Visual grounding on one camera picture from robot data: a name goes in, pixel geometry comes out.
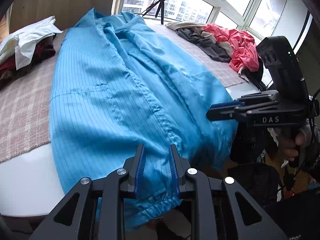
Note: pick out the black garment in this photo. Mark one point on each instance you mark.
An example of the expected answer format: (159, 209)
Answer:
(257, 80)

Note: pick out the pink garment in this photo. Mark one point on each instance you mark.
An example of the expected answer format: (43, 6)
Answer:
(240, 50)

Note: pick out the pink plaid mat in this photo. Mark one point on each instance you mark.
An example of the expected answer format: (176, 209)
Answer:
(22, 110)

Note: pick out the dark red garment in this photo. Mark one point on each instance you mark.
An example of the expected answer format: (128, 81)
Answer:
(46, 50)

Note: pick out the brown garment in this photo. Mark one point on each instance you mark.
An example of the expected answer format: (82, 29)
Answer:
(6, 77)

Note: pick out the white shirt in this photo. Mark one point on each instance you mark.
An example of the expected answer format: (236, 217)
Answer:
(27, 40)

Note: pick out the blue striped jacket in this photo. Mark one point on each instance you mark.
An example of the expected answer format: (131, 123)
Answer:
(112, 105)

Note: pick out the person's dark clothing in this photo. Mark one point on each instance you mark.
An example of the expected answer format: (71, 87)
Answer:
(252, 180)

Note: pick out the white window frame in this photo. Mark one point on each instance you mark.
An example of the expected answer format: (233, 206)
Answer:
(252, 5)

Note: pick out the dark grey garment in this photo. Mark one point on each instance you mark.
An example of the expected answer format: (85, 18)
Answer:
(207, 46)

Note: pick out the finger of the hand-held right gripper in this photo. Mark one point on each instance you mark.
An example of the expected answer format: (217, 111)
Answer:
(220, 115)
(225, 105)

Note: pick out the beige garment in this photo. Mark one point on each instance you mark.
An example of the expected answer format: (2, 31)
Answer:
(180, 25)

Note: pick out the large wood panel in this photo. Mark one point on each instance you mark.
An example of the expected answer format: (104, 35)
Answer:
(62, 0)

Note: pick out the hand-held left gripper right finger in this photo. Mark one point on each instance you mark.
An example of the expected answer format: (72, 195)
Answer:
(173, 167)

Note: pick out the black tripod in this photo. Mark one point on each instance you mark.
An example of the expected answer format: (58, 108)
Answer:
(162, 10)

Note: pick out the person's right hand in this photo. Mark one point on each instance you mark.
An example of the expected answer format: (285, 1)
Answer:
(290, 150)

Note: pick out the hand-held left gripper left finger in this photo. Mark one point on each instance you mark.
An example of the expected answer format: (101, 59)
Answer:
(140, 165)

